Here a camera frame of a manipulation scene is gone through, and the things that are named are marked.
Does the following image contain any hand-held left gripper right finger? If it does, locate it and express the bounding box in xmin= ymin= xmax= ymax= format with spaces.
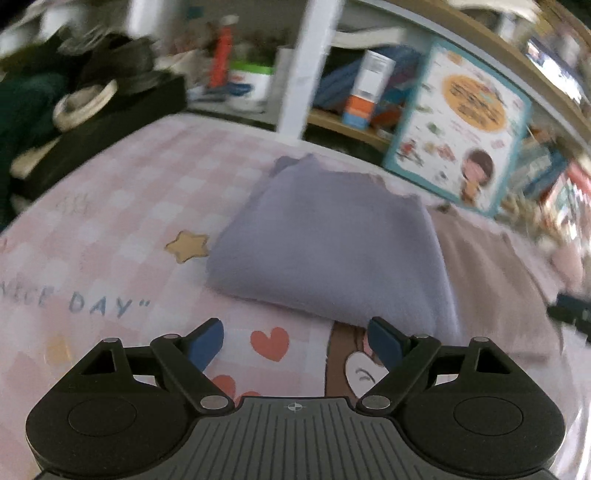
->
xmin=356 ymin=316 xmax=525 ymax=415

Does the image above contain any purple and tan sweater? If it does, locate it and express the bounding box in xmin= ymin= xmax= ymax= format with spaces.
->
xmin=205 ymin=154 xmax=571 ymax=365

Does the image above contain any white and orange carton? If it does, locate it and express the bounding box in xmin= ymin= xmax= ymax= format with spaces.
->
xmin=342 ymin=50 xmax=397 ymax=130

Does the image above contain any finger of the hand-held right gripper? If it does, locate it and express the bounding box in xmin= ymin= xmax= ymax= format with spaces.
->
xmin=547 ymin=293 xmax=591 ymax=344

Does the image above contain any black leather shoe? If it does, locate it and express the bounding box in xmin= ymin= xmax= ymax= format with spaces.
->
xmin=76 ymin=34 xmax=160 ymax=95

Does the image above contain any row of blue books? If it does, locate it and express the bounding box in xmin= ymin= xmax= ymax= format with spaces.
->
xmin=316 ymin=44 xmax=426 ymax=125

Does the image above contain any white tub green lid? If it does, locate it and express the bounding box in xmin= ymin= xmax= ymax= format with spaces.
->
xmin=228 ymin=60 xmax=273 ymax=112

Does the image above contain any dark green cloth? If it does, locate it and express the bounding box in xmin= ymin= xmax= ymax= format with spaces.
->
xmin=0 ymin=71 xmax=70 ymax=217

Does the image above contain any red bottle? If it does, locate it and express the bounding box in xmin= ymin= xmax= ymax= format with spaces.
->
xmin=209 ymin=16 xmax=238 ymax=90

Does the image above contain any children's picture book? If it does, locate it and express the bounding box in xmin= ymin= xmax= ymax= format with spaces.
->
xmin=382 ymin=37 xmax=534 ymax=217

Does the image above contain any pink checked printed tablecloth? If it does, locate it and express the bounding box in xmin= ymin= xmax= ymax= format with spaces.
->
xmin=0 ymin=113 xmax=591 ymax=480

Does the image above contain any black box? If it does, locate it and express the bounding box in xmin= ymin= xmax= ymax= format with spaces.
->
xmin=9 ymin=74 xmax=188 ymax=199

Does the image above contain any white and wooden bookshelf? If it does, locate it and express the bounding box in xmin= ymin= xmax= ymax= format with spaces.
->
xmin=124 ymin=0 xmax=591 ymax=153

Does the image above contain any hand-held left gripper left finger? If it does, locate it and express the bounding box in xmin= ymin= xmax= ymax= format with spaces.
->
xmin=69 ymin=318 xmax=234 ymax=415

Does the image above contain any thick red book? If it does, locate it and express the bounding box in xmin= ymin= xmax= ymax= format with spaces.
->
xmin=563 ymin=159 xmax=591 ymax=195

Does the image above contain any row of leaning thin books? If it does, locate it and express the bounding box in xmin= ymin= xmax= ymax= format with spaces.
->
xmin=512 ymin=124 xmax=568 ymax=204

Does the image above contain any open white book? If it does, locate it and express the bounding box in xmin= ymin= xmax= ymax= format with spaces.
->
xmin=330 ymin=27 xmax=407 ymax=49

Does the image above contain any cream woven band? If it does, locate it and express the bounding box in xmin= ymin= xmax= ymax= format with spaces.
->
xmin=53 ymin=79 xmax=118 ymax=130

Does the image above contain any smartphone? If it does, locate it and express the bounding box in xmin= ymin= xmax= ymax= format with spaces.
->
xmin=526 ymin=37 xmax=585 ymax=104

